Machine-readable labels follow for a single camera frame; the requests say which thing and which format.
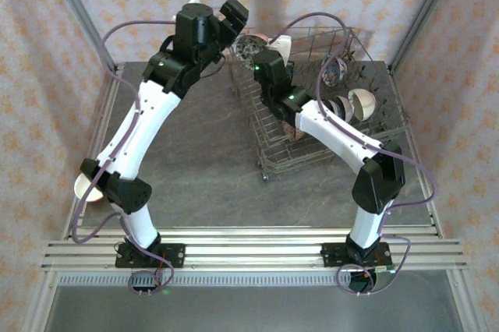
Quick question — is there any grey metal panel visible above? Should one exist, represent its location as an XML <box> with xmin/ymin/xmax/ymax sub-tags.
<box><xmin>42</xmin><ymin>284</ymin><xmax>465</xmax><ymax>332</ymax></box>

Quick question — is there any grey wire dish rack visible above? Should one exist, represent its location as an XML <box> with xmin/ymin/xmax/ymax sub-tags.
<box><xmin>228</xmin><ymin>26</ymin><xmax>411</xmax><ymax>184</ymax></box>

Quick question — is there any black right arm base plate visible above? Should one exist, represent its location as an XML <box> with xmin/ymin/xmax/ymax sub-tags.
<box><xmin>320</xmin><ymin>242</ymin><xmax>392</xmax><ymax>270</ymax></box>

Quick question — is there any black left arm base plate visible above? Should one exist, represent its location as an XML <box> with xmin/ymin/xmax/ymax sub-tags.
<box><xmin>115</xmin><ymin>242</ymin><xmax>186</xmax><ymax>270</ymax></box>

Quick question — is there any plain white bowl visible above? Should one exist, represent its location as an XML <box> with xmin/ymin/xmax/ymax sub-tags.
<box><xmin>347</xmin><ymin>88</ymin><xmax>377</xmax><ymax>122</ymax></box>

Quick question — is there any orange floral pattern bowl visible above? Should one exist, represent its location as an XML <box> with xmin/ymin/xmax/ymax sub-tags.
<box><xmin>320</xmin><ymin>55</ymin><xmax>348</xmax><ymax>88</ymax></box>

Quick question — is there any cream white bowl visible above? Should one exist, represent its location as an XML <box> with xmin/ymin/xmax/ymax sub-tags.
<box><xmin>73</xmin><ymin>174</ymin><xmax>105</xmax><ymax>204</ymax></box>

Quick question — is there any aluminium frame post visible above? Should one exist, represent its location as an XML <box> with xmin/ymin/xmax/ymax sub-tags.
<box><xmin>41</xmin><ymin>0</ymin><xmax>120</xmax><ymax>74</ymax></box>
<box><xmin>389</xmin><ymin>0</ymin><xmax>463</xmax><ymax>74</ymax></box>

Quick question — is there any aluminium mounting rail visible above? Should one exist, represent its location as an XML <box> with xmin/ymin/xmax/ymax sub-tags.
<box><xmin>41</xmin><ymin>225</ymin><xmax>469</xmax><ymax>273</ymax></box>

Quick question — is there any purple line pattern bowl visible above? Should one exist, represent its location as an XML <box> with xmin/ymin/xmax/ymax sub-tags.
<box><xmin>326</xmin><ymin>94</ymin><xmax>352</xmax><ymax>122</ymax></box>

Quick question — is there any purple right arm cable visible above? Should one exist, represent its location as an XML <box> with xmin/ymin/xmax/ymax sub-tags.
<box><xmin>272</xmin><ymin>12</ymin><xmax>437</xmax><ymax>297</ymax></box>

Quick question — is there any brown lattice pattern bowl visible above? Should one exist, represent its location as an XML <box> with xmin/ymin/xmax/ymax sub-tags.
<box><xmin>235</xmin><ymin>34</ymin><xmax>267</xmax><ymax>71</ymax></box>

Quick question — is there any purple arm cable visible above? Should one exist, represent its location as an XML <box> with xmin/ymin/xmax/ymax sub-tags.
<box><xmin>70</xmin><ymin>19</ymin><xmax>179</xmax><ymax>297</ymax></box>
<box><xmin>272</xmin><ymin>12</ymin><xmax>437</xmax><ymax>297</ymax></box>

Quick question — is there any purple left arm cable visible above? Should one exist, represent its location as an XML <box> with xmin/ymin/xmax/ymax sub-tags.
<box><xmin>70</xmin><ymin>19</ymin><xmax>179</xmax><ymax>297</ymax></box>

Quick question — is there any slotted grey cable duct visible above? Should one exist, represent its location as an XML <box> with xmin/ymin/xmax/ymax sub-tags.
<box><xmin>57</xmin><ymin>273</ymin><xmax>354</xmax><ymax>287</ymax></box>

